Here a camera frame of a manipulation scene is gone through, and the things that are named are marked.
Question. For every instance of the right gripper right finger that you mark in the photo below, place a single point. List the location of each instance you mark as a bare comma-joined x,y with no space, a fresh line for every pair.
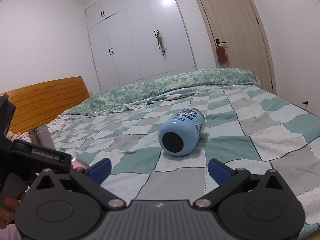
252,206

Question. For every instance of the black door handle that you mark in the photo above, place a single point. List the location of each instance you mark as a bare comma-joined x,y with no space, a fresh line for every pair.
219,43

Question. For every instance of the green checkered bed sheet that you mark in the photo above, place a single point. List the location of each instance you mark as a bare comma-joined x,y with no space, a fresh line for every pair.
245,127

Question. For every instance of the blue cup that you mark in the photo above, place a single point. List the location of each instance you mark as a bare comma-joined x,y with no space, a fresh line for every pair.
179,135

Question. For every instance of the white wardrobe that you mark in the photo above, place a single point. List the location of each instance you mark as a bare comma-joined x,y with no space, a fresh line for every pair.
122,35

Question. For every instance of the beige wooden door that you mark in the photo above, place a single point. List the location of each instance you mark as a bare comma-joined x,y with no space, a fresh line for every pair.
238,24

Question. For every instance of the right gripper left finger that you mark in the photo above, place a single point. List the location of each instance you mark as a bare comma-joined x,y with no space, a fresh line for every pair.
71,206

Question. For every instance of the brown plush on door handle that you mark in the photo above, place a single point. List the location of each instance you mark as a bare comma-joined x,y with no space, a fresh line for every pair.
221,56

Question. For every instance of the orange wooden headboard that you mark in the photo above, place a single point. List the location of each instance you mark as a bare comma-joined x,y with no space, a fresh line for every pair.
42,102

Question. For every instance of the green hanging ornament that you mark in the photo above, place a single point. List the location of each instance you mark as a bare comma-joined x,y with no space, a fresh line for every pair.
161,45

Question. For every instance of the stainless steel thermos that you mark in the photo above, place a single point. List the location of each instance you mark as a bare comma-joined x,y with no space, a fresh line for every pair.
40,136

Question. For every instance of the green floral duvet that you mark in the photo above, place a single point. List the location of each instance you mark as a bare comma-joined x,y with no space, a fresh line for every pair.
130,96

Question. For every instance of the purple floral pillow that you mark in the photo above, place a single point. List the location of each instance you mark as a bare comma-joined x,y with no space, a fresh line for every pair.
57,124

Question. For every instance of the left hand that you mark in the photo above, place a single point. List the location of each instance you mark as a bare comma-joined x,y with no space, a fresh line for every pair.
7,213

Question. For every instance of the pink cup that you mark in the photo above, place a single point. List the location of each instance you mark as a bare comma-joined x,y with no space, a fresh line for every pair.
79,164

